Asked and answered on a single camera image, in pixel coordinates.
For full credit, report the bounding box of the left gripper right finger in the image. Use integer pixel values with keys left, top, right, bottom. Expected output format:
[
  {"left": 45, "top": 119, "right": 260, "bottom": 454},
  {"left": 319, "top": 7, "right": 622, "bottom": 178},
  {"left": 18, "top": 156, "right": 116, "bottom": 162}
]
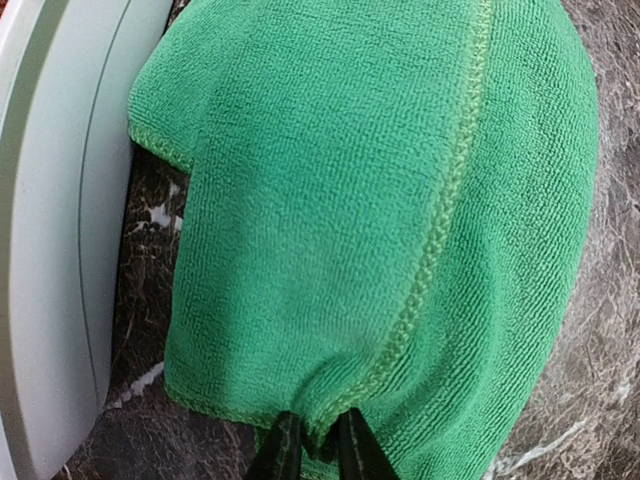
[{"left": 338, "top": 408, "right": 398, "bottom": 480}]

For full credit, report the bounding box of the green microfiber towel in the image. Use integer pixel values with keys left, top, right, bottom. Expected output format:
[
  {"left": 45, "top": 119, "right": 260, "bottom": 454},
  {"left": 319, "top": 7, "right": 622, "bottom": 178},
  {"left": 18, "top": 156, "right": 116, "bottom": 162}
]
[{"left": 129, "top": 1, "right": 598, "bottom": 479}]

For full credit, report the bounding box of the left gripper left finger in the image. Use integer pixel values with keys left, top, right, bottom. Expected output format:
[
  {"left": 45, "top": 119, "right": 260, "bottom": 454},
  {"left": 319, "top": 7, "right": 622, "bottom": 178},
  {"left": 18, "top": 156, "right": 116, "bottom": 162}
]
[{"left": 245, "top": 411, "right": 303, "bottom": 480}]

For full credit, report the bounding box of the white plastic basin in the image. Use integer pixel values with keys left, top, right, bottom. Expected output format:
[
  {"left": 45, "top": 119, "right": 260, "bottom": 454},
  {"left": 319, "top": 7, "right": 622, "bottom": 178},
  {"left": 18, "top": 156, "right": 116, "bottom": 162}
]
[{"left": 1, "top": 0, "right": 172, "bottom": 479}]

